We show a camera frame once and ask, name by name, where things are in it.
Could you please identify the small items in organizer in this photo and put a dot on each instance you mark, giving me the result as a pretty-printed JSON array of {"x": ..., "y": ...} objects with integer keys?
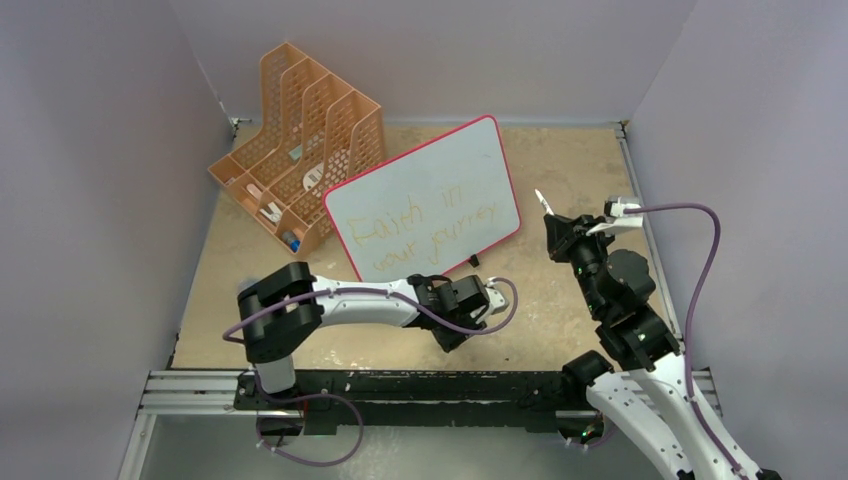
[{"x": 271, "y": 212}]

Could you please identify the orange plastic file organizer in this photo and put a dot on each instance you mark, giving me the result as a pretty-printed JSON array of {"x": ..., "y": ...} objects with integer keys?
[{"x": 317, "y": 131}]

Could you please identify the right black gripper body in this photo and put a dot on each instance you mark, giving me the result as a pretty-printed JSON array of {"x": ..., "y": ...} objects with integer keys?
[{"x": 586, "y": 253}]

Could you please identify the pink framed whiteboard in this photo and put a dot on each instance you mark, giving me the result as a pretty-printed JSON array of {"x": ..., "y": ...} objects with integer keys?
[{"x": 429, "y": 210}]

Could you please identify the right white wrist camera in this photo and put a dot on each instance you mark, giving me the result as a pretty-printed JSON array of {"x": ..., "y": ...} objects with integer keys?
[{"x": 616, "y": 220}]

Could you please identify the white marker pen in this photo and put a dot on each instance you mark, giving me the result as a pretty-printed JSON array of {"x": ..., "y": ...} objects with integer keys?
[{"x": 543, "y": 202}]

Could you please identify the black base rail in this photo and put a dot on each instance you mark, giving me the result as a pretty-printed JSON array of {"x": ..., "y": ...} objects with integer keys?
[{"x": 325, "y": 400}]

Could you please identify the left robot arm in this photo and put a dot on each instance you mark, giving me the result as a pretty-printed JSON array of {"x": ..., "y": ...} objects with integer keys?
[{"x": 279, "y": 312}]

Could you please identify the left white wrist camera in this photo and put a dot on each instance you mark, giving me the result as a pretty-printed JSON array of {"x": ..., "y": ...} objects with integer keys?
[{"x": 497, "y": 303}]

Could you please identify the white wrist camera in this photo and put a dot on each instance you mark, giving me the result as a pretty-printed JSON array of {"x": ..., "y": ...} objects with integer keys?
[
  {"x": 497, "y": 303},
  {"x": 616, "y": 220}
]

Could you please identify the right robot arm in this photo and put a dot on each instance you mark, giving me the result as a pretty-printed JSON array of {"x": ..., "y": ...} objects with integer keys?
[{"x": 641, "y": 382}]

